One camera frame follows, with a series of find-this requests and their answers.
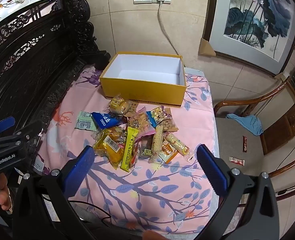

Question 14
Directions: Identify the beige snack bag blue edge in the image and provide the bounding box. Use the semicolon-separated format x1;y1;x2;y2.
146;106;173;127

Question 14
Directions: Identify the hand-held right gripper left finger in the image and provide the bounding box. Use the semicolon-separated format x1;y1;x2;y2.
13;145;96;240

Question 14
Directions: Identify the pile of snack packets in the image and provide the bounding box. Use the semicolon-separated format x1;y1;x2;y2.
74;93;195;172

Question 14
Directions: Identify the small white red snack packet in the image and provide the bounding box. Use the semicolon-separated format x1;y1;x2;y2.
229;156;245;166

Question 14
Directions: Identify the yellow cake wrapper with barcode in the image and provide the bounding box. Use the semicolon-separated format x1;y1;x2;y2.
93;127;125;169

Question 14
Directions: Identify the person's left hand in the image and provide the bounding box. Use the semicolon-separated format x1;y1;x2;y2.
0;172;13;214

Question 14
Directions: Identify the blue triangular snack bag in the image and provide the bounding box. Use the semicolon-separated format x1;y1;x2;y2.
91;112;127;128

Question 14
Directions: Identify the pale green snack pouch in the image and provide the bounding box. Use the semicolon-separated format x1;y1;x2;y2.
74;111;98;132

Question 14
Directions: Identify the framed lotus painting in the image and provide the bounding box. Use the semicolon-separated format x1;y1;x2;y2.
203;0;295;77

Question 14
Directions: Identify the pink floral blanket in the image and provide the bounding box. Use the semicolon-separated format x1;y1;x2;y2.
36;65;219;233

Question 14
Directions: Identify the cardboard corner protector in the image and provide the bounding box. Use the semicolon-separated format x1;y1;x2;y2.
199;37;217;57

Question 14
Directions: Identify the yellow cardboard box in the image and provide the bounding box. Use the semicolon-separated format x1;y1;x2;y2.
99;52;187;108

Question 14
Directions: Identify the dark carved wooden headboard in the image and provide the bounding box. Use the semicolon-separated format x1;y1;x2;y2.
0;0;111;137

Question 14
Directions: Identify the blue cloth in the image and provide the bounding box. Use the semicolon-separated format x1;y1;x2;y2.
226;113;264;136

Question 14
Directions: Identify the thin black cable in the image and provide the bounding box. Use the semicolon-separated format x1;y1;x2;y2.
69;200;113;221

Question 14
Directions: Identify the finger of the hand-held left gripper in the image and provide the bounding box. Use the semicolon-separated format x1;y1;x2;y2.
0;116;16;137
13;119;45;143

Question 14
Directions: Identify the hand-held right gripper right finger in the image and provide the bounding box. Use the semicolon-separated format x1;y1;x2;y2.
195;144;280;240

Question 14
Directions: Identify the long yellow bar wrapper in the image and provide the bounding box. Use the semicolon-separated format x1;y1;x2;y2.
120;127;139;172

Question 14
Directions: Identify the wooden armchair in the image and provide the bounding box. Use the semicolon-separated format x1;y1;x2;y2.
214;76;295;205

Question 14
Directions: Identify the clear bun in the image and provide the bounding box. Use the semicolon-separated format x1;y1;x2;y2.
109;94;131;117

